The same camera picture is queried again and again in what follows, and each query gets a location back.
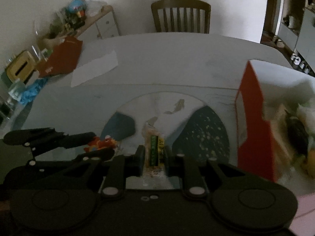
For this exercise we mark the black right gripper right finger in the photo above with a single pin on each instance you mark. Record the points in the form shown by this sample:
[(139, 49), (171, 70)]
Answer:
[(187, 170)]

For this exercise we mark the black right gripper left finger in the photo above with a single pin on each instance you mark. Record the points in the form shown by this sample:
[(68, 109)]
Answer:
[(117, 171)]

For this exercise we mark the red orange plush keychain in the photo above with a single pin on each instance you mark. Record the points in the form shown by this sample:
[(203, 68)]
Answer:
[(98, 144)]

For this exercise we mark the snack bar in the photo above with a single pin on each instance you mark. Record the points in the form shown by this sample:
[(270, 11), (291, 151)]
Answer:
[(154, 151)]

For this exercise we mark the red cardboard shoe box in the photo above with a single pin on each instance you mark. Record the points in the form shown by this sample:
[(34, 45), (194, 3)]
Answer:
[(266, 93)]

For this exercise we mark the dark green tissue pack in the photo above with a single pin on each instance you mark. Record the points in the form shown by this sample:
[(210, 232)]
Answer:
[(297, 134)]

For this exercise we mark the blue cloth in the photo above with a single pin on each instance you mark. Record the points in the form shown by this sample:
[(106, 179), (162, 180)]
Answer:
[(30, 93)]

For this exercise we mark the white paper sheet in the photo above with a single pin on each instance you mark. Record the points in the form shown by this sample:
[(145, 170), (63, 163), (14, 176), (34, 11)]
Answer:
[(94, 68)]

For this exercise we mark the dark red paper bag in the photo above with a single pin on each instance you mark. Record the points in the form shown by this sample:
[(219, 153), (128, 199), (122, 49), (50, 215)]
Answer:
[(63, 59)]

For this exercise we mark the yellow tissue box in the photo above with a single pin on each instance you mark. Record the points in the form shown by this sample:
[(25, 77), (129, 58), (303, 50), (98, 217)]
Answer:
[(21, 67)]

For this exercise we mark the white drawer sideboard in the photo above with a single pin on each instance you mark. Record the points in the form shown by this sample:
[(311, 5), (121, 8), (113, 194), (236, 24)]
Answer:
[(99, 27)]

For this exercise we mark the row of shoes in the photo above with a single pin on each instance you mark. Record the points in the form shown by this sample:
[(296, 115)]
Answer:
[(298, 63)]

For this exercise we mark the clutter on sideboard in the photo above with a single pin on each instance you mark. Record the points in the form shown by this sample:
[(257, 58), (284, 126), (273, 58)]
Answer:
[(73, 16)]

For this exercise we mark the far wooden chair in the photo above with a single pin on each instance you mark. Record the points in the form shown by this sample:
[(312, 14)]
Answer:
[(181, 16)]

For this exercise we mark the dark wooden door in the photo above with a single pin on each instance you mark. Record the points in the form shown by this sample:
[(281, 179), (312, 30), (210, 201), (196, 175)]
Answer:
[(272, 20)]

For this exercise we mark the white kettle on shelf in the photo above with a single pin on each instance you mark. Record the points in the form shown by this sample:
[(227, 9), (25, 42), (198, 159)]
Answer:
[(292, 22)]

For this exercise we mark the white wall cabinet unit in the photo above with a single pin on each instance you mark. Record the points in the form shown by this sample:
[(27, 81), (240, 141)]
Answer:
[(296, 27)]

